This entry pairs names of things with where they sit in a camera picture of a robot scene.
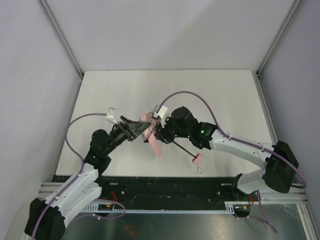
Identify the pink folding umbrella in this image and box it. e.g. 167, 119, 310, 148
139, 112, 204, 174

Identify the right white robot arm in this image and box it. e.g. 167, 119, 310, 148
152, 106, 299, 194

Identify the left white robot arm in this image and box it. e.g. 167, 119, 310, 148
24, 116, 152, 240

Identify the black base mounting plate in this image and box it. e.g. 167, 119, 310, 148
52, 174, 262, 211

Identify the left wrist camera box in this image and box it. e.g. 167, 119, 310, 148
106, 107, 117, 124

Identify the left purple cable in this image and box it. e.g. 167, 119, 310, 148
31, 112, 127, 240

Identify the purple cable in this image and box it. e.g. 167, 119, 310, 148
158, 91, 308, 235
31, 112, 127, 240

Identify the grey slotted cable duct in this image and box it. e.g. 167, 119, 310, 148
80, 202, 251, 215

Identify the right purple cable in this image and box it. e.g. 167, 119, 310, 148
158, 91, 308, 235

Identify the left aluminium frame post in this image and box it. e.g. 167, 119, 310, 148
37, 0, 84, 79

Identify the aluminium frame post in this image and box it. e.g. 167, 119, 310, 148
37, 0, 84, 79
255, 0, 305, 77

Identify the aluminium frame rail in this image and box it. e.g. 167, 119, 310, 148
252, 71, 309, 206

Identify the right aluminium frame post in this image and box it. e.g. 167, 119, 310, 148
255, 0, 305, 77

